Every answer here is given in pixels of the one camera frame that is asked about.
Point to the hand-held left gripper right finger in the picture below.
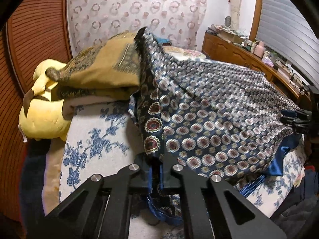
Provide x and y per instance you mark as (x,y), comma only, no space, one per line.
(172,179)

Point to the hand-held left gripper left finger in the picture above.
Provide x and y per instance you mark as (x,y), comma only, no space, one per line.
(142,179)

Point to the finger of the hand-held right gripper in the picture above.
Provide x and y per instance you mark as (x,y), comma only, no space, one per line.
(296,120)

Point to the navy circle-patterned satin top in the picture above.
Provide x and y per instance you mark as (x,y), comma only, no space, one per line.
(211,119)

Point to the blue floral bed sheet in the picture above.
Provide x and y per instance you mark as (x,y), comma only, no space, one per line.
(104,129)

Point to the purple cloth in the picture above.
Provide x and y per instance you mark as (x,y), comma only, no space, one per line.
(268,61)

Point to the pink thermos jug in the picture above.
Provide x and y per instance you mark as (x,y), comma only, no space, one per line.
(260,48)

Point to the dark clothing pile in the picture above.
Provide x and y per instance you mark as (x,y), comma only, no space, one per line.
(299,209)

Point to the wooden sideboard cabinet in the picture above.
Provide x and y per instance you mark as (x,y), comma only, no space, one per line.
(236,54)

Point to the grey window blind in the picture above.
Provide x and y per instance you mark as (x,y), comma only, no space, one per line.
(289,22)

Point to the group of small bottles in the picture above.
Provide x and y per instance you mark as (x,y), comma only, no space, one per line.
(248,44)

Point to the cream fleece blanket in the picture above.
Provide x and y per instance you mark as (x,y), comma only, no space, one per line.
(51,179)

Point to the cardboard box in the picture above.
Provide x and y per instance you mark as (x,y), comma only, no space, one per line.
(231,37)

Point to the yellow patterned garment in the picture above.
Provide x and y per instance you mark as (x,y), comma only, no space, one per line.
(104,72)

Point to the yellow plush toy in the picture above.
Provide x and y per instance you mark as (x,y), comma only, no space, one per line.
(42,119)

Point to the small desk fan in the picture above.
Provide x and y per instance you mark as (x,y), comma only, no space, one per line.
(228,22)

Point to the pink floral blanket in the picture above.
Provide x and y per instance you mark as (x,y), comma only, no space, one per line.
(184,52)

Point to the cream tied curtain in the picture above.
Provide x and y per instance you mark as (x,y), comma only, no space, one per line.
(235,2)

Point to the blue cloth bundle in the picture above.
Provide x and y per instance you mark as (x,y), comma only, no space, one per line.
(164,41)

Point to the wooden louvered wardrobe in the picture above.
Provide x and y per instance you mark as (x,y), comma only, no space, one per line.
(32,29)

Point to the wooden window frame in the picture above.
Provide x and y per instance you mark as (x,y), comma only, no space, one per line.
(256,10)

